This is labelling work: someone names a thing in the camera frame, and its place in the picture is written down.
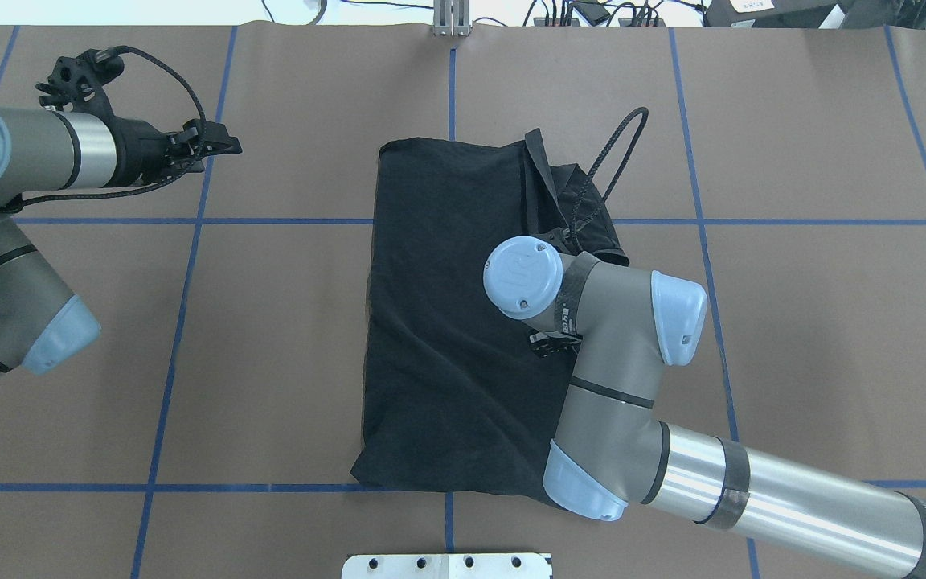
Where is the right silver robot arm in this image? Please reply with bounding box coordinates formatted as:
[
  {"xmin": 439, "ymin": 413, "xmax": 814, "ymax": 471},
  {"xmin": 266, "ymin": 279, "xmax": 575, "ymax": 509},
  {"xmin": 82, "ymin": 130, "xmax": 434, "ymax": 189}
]
[{"xmin": 482, "ymin": 236, "xmax": 926, "ymax": 578}]

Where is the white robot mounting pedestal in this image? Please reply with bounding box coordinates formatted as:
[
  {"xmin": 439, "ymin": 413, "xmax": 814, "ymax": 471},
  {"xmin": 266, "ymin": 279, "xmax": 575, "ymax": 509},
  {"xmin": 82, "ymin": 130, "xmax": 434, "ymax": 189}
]
[{"xmin": 341, "ymin": 552, "xmax": 555, "ymax": 578}]

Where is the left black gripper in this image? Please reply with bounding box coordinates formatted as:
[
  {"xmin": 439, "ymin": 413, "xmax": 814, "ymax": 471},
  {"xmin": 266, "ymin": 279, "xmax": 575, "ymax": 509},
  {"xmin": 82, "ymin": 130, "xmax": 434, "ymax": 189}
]
[{"xmin": 113, "ymin": 117, "xmax": 243, "ymax": 187}]

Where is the black braided left cable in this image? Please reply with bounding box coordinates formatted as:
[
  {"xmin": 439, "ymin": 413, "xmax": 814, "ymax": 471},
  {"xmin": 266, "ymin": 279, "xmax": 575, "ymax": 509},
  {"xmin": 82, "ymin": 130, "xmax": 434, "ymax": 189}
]
[{"xmin": 0, "ymin": 43, "xmax": 208, "ymax": 214}]

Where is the aluminium frame post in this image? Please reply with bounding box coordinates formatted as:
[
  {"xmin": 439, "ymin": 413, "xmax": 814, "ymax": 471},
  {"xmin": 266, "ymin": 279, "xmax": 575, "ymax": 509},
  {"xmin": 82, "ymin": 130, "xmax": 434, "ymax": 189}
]
[{"xmin": 432, "ymin": 0, "xmax": 473, "ymax": 38}]

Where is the black printed t-shirt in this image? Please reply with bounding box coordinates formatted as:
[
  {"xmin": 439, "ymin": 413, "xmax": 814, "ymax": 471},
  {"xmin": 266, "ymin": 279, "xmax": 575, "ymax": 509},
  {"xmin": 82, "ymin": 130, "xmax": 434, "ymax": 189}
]
[{"xmin": 350, "ymin": 129, "xmax": 629, "ymax": 503}]

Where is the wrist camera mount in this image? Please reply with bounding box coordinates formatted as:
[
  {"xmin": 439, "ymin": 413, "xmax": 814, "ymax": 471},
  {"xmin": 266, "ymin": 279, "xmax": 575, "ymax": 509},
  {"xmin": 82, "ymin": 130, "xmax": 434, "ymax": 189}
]
[
  {"xmin": 527, "ymin": 329, "xmax": 582, "ymax": 358},
  {"xmin": 35, "ymin": 47, "xmax": 125, "ymax": 118}
]

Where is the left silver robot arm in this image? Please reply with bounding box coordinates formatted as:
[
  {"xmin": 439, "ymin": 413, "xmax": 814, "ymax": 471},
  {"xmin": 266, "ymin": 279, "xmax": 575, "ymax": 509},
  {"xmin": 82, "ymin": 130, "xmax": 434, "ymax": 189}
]
[{"xmin": 0, "ymin": 98, "xmax": 242, "ymax": 378}]

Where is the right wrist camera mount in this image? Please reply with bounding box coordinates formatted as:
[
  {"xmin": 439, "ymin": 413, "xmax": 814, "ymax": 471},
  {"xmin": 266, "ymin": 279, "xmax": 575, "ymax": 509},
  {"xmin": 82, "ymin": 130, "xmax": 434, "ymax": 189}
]
[{"xmin": 527, "ymin": 329, "xmax": 582, "ymax": 358}]

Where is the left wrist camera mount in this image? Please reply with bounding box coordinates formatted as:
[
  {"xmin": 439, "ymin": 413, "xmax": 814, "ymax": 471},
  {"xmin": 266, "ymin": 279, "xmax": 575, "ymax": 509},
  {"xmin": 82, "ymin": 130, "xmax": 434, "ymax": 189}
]
[{"xmin": 35, "ymin": 47, "xmax": 125, "ymax": 118}]

